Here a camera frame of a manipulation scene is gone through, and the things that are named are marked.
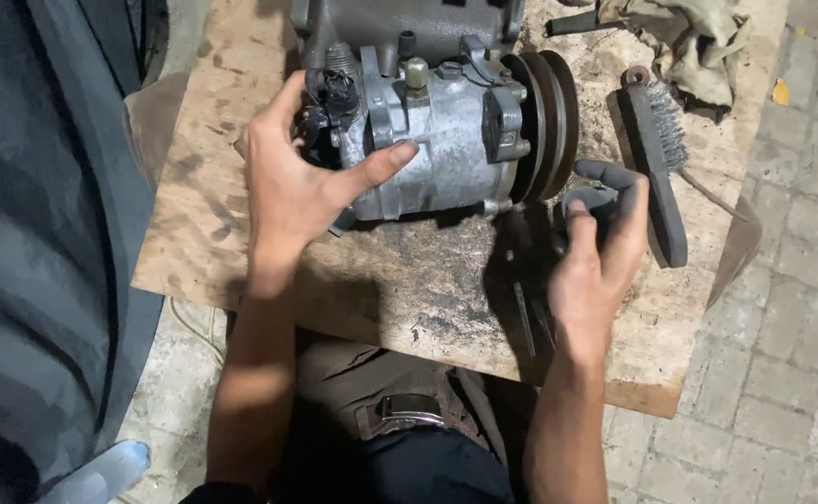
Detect person's left hand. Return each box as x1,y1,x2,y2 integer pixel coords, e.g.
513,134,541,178
237,70,421,281

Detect person's right hand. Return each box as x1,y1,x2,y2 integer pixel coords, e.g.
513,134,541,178
548,160,652,358

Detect silver compressor with black pulley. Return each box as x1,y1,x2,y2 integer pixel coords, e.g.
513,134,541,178
300,41,581,226

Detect thin metal blade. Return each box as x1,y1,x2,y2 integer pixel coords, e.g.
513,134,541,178
513,281,537,358

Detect dark grey metal housing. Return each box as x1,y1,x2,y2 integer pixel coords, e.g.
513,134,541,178
290,0,526,71

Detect brown trousers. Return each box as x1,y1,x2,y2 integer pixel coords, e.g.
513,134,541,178
290,333,525,449

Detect silver belt buckle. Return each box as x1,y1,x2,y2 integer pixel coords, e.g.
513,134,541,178
379,393,445,428

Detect brown leather belt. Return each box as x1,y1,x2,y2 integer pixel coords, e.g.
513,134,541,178
353,392,488,450

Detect grey vehicle body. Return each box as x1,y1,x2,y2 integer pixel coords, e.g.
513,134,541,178
0,0,172,491

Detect dirty beige rag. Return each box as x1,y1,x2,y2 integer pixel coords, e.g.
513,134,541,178
594,0,755,111

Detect black shirt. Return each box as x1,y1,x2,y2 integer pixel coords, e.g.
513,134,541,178
180,426,516,504

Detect pale blue plastic object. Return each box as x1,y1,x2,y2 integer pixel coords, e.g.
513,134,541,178
36,439,151,504

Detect black wire brush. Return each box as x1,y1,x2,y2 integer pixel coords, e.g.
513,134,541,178
618,76,691,270

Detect pale cable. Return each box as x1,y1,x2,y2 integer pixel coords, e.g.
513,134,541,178
167,297,226,365

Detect black tool handle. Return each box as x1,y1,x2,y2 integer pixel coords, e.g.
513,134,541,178
545,8,624,38

